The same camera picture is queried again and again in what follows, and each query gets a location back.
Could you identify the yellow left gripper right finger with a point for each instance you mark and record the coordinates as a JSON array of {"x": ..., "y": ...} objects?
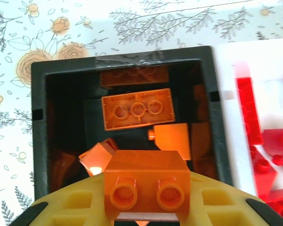
[{"x": 214, "y": 212}]

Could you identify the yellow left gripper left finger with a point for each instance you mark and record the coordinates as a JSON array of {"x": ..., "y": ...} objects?
[{"x": 73, "y": 207}]

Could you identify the orange sloped lego brick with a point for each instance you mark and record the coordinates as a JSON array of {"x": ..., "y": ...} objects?
[{"x": 96, "y": 157}]

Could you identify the long red lego brick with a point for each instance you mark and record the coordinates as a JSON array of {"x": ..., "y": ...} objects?
[
  {"x": 248, "y": 113},
  {"x": 281, "y": 206},
  {"x": 266, "y": 174}
]

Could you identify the small orange lego brick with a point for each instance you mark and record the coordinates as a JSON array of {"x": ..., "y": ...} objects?
[
  {"x": 172, "y": 139},
  {"x": 146, "y": 164}
]

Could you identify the small red lego brick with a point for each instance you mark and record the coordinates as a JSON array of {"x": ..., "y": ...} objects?
[{"x": 279, "y": 141}]

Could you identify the long orange lego brick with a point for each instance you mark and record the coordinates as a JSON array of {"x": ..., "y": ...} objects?
[{"x": 136, "y": 110}]

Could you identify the black plastic bin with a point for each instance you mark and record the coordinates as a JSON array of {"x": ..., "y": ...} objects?
[{"x": 38, "y": 94}]

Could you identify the white plastic bin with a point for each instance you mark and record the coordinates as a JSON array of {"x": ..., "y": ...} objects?
[{"x": 228, "y": 61}]

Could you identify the clear tape strip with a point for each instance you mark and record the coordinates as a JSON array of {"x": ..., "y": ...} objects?
[{"x": 129, "y": 60}]

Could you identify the floral table cover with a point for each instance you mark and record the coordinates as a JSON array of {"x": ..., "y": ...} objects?
[{"x": 84, "y": 23}]

